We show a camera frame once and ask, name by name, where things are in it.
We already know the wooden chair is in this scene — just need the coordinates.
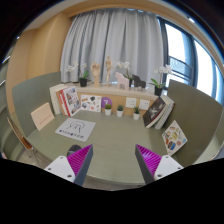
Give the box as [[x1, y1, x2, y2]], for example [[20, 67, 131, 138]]
[[7, 117, 37, 161]]

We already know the wooden mannequin figure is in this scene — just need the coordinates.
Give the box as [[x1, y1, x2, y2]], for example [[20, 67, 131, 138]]
[[105, 55, 114, 86]]

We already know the white orchid pot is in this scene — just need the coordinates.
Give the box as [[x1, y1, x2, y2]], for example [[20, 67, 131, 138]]
[[150, 65, 173, 96], [66, 61, 89, 87]]

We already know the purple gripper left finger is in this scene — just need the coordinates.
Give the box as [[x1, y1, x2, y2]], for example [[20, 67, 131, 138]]
[[44, 143, 94, 187]]

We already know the grey curtain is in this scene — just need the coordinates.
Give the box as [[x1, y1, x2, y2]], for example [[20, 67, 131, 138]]
[[60, 8, 163, 83]]

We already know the sticker sheet card left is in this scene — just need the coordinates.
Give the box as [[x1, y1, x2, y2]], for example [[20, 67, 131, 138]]
[[81, 95, 101, 112]]

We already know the wooden shelf ledge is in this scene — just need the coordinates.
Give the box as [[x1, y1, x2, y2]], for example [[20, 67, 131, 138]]
[[74, 82, 156, 116]]

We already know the white red books stack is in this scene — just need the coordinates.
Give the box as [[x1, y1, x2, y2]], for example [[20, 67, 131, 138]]
[[49, 84, 81, 117]]

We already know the white orchid right pot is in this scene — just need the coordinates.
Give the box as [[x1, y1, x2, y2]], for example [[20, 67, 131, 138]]
[[150, 65, 173, 96]]

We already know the sticker sheet card right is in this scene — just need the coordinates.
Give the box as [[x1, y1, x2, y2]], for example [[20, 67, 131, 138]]
[[162, 121, 188, 156]]

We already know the grey mouse pad with logo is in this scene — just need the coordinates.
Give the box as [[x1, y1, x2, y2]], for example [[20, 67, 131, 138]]
[[55, 118, 96, 142]]

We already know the small potted plant middle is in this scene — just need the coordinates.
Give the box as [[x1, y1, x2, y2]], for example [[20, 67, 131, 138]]
[[117, 105, 124, 117]]

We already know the black computer mouse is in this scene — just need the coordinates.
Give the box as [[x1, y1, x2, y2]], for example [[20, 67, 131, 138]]
[[67, 145, 81, 157]]

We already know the purple round number sign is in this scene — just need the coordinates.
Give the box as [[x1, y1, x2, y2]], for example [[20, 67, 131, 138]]
[[101, 97, 112, 109]]

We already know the small potted plant left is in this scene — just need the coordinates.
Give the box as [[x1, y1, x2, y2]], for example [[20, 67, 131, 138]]
[[105, 104, 112, 116]]

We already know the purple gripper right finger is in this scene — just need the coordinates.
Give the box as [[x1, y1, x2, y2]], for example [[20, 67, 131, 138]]
[[134, 143, 185, 185]]

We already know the sticker sheet card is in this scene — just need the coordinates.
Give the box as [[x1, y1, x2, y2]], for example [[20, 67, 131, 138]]
[[162, 121, 188, 156], [81, 95, 101, 112]]

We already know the small potted plant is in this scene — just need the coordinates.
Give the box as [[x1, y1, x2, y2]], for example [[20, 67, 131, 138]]
[[117, 105, 124, 117], [133, 106, 140, 120], [105, 104, 112, 116]]

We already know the wooden hand model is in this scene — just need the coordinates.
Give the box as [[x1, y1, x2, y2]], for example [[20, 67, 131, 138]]
[[91, 62, 100, 88]]

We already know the dark leaning books stack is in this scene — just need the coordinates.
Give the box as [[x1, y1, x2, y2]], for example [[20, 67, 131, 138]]
[[143, 95, 175, 130]]

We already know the small potted plant right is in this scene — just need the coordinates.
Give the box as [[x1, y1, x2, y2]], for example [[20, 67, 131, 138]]
[[133, 106, 140, 120]]

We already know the black wooden horse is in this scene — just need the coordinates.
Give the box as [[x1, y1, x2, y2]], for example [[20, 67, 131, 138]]
[[132, 75, 146, 90]]

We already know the white orchid middle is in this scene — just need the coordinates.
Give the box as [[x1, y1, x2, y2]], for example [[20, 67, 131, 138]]
[[116, 61, 132, 87]]

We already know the white orchid left pot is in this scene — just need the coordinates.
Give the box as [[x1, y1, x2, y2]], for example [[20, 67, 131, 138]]
[[66, 61, 89, 87]]

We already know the beige card booklet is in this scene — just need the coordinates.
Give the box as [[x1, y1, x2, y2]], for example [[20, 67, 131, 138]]
[[31, 103, 54, 130]]

